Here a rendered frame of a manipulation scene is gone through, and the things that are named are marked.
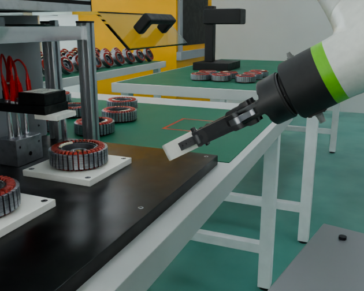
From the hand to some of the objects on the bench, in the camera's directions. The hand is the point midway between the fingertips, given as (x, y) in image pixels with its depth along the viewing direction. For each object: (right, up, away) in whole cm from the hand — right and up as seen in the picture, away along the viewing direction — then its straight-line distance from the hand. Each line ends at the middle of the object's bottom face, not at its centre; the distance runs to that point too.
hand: (182, 145), depth 76 cm
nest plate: (-20, -5, +10) cm, 23 cm away
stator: (-20, -4, +10) cm, 23 cm away
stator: (-25, +4, +48) cm, 54 cm away
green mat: (-21, +8, +66) cm, 70 cm away
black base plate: (-26, -10, 0) cm, 28 cm away
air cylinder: (-34, -3, +16) cm, 37 cm away
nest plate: (-30, -11, -11) cm, 34 cm away
